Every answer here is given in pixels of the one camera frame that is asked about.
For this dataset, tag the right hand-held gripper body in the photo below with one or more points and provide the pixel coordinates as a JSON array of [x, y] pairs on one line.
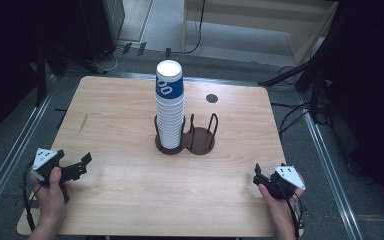
[[285, 186]]

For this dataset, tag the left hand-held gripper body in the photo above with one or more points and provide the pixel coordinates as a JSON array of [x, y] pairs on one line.
[[46, 166]]

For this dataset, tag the stack of white paper cups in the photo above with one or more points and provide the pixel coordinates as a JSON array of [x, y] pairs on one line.
[[170, 126]]

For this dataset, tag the person's right hand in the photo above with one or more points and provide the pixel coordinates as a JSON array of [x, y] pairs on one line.
[[283, 210]]

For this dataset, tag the person's left hand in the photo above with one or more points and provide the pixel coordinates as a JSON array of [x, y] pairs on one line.
[[51, 200]]

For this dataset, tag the black upright stand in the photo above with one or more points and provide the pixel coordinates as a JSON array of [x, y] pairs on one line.
[[41, 76]]

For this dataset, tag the black stand with angled legs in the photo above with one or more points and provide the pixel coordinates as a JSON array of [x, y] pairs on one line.
[[300, 71]]

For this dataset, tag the black stand leg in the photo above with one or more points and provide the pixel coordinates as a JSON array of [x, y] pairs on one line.
[[80, 60]]

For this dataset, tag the light wooden shelf unit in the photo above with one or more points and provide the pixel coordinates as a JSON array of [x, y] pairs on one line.
[[300, 36]]

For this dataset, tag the dark cabinet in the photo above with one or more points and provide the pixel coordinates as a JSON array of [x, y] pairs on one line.
[[103, 23]]

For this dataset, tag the metal floor rail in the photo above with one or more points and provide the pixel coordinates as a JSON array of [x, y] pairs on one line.
[[16, 146], [333, 180]]

